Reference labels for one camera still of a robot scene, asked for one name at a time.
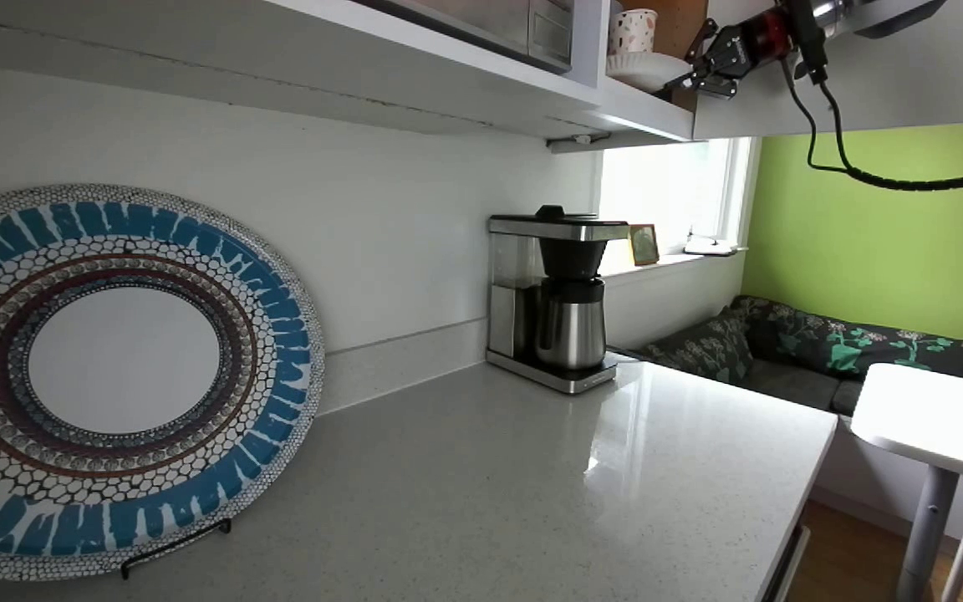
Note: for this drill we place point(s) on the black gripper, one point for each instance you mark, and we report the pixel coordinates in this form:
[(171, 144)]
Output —
[(750, 48)]

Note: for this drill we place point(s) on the white framed window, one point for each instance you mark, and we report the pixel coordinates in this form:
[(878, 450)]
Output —
[(671, 188)]

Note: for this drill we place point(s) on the white paper plate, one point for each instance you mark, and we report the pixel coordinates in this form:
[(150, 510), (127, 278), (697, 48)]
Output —
[(647, 72)]

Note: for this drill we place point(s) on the white dining table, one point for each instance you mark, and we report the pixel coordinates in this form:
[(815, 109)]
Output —
[(938, 418)]

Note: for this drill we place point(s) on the white wall cabinet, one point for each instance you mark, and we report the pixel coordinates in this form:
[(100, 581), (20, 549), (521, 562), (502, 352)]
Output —
[(283, 67)]

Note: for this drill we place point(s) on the small dark picture frame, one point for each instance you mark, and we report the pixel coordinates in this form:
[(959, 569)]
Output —
[(642, 246)]

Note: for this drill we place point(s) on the steel black coffee maker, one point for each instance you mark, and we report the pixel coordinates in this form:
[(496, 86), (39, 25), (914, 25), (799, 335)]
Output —
[(566, 323)]

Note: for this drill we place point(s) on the under cabinet light bar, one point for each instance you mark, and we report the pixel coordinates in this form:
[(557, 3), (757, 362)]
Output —
[(586, 141)]

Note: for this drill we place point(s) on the grey patterned cushion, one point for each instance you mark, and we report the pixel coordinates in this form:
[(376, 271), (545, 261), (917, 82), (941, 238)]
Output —
[(717, 352)]

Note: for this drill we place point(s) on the blue patterned decorative plate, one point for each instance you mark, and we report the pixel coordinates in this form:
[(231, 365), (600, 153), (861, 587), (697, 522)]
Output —
[(125, 369)]

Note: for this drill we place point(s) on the dark floral sofa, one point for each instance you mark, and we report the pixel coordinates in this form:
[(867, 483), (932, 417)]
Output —
[(893, 352)]

